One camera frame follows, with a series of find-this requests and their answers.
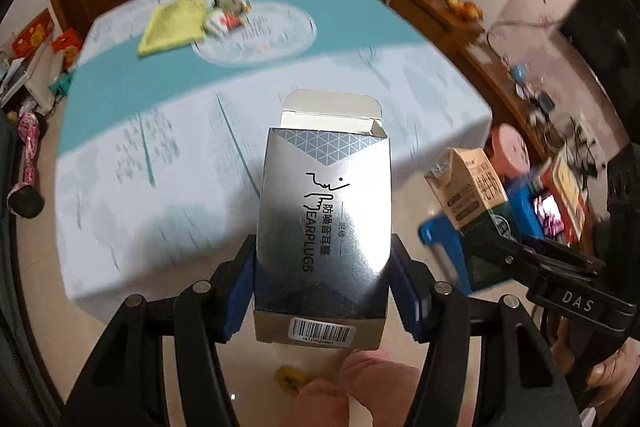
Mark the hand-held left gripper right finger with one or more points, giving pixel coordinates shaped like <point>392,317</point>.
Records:
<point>405,292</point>

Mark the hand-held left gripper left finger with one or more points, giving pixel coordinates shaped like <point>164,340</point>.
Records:
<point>237,302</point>

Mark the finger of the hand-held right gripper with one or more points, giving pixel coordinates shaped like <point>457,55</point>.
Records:
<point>520,254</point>

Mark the beige green drink carton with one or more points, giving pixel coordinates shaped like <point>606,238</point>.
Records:
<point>472,192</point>

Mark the silver cardboard box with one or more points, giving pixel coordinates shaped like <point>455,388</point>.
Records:
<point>325,217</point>

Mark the person's right hand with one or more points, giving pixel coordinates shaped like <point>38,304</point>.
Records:
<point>617,372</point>

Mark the orange cardboard box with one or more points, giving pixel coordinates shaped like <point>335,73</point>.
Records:
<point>570,187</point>

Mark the yellow wrapper scrap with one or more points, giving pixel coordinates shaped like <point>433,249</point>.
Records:
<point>292,381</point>

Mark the pink round stool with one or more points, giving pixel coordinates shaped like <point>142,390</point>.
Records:
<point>510,149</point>

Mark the person's pink trouser leg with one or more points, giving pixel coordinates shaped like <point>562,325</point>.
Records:
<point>360,392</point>

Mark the small blue teapot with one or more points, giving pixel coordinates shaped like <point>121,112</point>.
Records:
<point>520,73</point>

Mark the black television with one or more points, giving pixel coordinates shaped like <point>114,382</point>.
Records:
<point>595,32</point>

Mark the wooden sideboard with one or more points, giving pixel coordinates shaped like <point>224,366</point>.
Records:
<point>435,22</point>

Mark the teal striped table runner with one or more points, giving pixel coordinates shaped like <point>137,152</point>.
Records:
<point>125,72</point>

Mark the pink patterned hoverboard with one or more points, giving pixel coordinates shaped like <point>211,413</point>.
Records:
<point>25,157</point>

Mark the pile of fruit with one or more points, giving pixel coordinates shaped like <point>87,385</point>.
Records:
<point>461,3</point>

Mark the round clear glass plate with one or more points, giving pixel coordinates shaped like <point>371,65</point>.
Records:
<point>265,37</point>

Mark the red white packet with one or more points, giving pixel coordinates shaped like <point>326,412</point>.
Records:
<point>225,23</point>

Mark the teal toy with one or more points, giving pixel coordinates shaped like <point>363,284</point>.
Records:
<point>62,83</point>

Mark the yellow plastic bag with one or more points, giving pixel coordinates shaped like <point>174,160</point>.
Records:
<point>172,24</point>

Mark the red gift bag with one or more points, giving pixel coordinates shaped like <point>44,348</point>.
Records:
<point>66,49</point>

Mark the white low cabinet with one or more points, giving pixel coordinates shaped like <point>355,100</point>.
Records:
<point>25,79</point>

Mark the orange red gift box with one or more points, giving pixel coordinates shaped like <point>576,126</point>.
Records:
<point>32,34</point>

